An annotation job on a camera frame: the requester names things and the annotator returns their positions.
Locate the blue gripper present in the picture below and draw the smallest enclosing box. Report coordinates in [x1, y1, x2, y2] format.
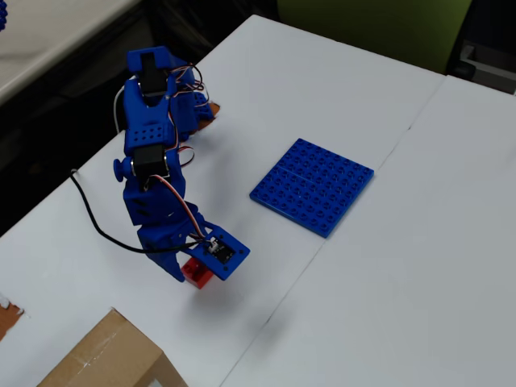
[123, 177, 211, 284]

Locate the red 2x2 block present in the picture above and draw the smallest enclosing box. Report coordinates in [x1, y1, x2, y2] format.
[181, 257, 214, 289]

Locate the brown cardboard box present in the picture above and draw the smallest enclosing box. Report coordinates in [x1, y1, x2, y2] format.
[35, 306, 189, 387]

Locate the blue 8x8 studded baseplate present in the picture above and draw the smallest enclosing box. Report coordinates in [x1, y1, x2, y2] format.
[248, 137, 375, 239]

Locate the white side desk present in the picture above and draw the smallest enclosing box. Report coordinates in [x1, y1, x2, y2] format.
[0, 0, 144, 106]

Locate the grey chair base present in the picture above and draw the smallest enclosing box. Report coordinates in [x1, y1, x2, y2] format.
[459, 43, 516, 96]

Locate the red white black servo wire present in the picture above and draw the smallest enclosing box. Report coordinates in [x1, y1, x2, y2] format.
[140, 173, 218, 249]
[167, 63, 211, 106]

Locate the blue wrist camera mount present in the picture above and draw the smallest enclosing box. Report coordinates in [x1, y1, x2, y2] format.
[183, 219, 251, 280]

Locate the black cable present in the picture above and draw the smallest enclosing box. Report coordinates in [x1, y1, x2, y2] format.
[70, 169, 213, 255]

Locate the white cable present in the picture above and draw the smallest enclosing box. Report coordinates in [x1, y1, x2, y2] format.
[113, 85, 131, 135]

